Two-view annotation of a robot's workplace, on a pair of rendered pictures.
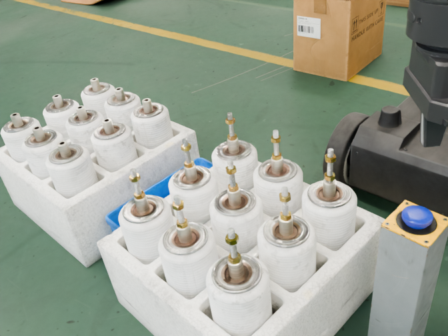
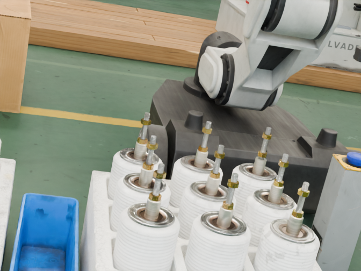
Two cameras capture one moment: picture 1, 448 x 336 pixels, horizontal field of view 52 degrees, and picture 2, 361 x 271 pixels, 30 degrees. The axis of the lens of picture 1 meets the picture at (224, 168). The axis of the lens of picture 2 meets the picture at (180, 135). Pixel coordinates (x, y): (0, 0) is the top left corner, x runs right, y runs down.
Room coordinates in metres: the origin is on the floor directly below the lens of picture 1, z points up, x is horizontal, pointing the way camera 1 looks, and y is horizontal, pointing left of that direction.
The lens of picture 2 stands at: (0.17, 0.98, 0.73)
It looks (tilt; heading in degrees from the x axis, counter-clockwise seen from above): 19 degrees down; 298
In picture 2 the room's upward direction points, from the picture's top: 12 degrees clockwise
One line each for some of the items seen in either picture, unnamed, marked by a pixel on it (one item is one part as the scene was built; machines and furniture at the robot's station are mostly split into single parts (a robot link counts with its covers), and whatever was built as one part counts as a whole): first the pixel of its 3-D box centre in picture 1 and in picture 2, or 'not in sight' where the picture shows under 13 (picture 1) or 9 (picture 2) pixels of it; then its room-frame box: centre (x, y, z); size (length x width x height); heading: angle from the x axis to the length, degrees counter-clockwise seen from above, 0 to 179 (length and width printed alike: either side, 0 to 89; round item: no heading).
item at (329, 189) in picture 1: (329, 188); (259, 166); (0.62, -0.18, 0.26); 0.02 x 0.02 x 0.03
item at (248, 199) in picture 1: (235, 202); (210, 191); (0.63, -0.01, 0.25); 0.08 x 0.08 x 0.01
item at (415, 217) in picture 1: (417, 219); (356, 160); (0.46, -0.26, 0.32); 0.04 x 0.04 x 0.02
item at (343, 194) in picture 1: (329, 194); (257, 172); (0.62, -0.18, 0.25); 0.08 x 0.08 x 0.01
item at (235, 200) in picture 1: (234, 196); (212, 185); (0.63, -0.01, 0.26); 0.02 x 0.02 x 0.03
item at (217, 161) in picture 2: (232, 179); (216, 165); (0.63, -0.01, 0.30); 0.01 x 0.01 x 0.08
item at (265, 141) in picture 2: (330, 168); (264, 145); (0.62, -0.18, 0.31); 0.01 x 0.01 x 0.08
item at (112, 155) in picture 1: (119, 163); not in sight; (0.95, 0.26, 0.16); 0.10 x 0.10 x 0.18
